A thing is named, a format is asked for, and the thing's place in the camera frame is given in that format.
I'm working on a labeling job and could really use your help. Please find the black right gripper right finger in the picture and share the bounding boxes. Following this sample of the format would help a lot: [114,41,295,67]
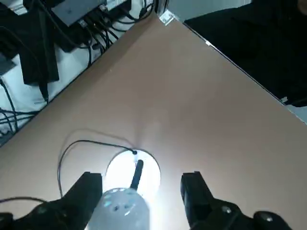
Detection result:
[180,171,295,230]

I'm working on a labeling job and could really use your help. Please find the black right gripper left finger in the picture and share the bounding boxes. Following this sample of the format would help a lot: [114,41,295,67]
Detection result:
[0,171,104,230]

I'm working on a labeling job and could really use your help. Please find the white desk lamp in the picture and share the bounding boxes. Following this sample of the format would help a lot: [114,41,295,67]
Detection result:
[85,149,162,230]

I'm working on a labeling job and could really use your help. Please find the grey hub box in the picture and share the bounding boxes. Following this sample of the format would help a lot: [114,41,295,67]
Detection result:
[51,0,109,27]

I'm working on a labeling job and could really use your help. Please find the thin black lamp cable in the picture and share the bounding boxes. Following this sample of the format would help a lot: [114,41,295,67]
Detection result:
[0,140,138,205]

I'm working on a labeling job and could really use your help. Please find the black hub cable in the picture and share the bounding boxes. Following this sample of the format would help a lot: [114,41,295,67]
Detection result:
[84,26,94,68]

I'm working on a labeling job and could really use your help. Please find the silver corner bracket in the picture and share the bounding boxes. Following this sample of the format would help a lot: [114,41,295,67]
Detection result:
[159,10,175,25]

